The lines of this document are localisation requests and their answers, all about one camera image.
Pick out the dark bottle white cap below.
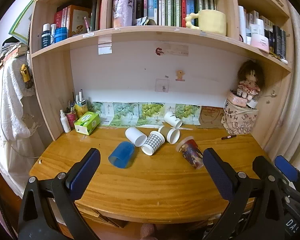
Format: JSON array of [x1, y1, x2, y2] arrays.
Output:
[[42, 24, 51, 49]]

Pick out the pile of old books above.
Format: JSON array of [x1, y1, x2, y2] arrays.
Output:
[[0, 42, 28, 70]]

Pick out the pink round box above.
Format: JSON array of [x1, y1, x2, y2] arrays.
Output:
[[227, 91, 248, 107]]

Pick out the clear square sticker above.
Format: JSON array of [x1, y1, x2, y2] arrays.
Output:
[[155, 79, 170, 93]]

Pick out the red pen can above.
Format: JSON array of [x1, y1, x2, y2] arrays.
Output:
[[66, 112, 78, 130]]

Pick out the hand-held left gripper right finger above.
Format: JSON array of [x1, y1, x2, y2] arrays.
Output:
[[202, 148, 292, 240]]

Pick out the blue jar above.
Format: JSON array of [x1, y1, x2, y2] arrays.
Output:
[[54, 27, 69, 43]]

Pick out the white leaf print paper cup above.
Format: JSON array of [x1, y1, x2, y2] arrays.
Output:
[[164, 111, 183, 128]]

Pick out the row of books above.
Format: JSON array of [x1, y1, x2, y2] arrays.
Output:
[[134, 0, 217, 28]]

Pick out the green framed board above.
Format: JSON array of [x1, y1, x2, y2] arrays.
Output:
[[10, 0, 35, 43]]

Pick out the brown haired rag doll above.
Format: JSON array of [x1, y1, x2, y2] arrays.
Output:
[[237, 60, 265, 102]]

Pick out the pale yellow ceramic mug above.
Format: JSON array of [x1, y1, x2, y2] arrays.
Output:
[[185, 9, 227, 36]]

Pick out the row of cosmetic bottles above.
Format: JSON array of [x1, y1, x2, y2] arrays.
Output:
[[239, 5, 289, 63]]

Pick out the brown bear print paper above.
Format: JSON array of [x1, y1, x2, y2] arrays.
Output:
[[200, 106, 225, 128]]

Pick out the green grape print card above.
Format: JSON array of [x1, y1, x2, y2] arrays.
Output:
[[90, 101, 113, 125], [174, 104, 202, 125], [137, 102, 165, 126], [112, 102, 138, 127]]

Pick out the olive brown paper cup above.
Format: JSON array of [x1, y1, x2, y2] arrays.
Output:
[[158, 126, 180, 145]]

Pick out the pink knitted cloth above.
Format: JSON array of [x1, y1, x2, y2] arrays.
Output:
[[140, 224, 157, 240]]

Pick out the blue translucent plastic cup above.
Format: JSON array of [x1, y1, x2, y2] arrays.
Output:
[[108, 141, 135, 168]]

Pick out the green tissue box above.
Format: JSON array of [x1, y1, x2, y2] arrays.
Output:
[[74, 112, 100, 135]]

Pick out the red books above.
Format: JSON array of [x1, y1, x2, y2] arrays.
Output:
[[54, 6, 68, 30]]

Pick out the yellow hanging toy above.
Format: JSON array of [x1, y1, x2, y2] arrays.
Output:
[[20, 64, 32, 88]]

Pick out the yellow green pen holder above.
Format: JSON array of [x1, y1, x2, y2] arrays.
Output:
[[74, 100, 88, 118]]

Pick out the white spray bottle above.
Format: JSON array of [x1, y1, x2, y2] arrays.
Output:
[[60, 109, 72, 133]]

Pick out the red patterned cup clear lid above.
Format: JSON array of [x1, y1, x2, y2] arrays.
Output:
[[175, 136, 204, 170]]

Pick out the white lace cloth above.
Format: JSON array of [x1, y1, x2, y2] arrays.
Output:
[[0, 57, 42, 190]]

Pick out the orange illustrated box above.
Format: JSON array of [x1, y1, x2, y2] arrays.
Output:
[[67, 5, 92, 35]]

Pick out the grey checkered paper cup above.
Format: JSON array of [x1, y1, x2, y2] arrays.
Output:
[[142, 131, 165, 155]]

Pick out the letter print fabric bag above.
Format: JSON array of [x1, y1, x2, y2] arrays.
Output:
[[221, 104, 259, 135]]

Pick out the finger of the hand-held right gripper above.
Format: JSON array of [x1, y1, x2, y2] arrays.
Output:
[[275, 155, 300, 193], [252, 156, 275, 180]]

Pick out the wooden bookshelf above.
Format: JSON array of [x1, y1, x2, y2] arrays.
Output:
[[29, 0, 293, 142]]

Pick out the purple floral cylinder box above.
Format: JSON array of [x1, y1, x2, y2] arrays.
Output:
[[112, 0, 134, 28]]

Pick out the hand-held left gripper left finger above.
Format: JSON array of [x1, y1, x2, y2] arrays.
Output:
[[17, 148, 101, 240]]

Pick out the plain white paper cup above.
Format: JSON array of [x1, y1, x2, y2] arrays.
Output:
[[125, 127, 147, 147]]

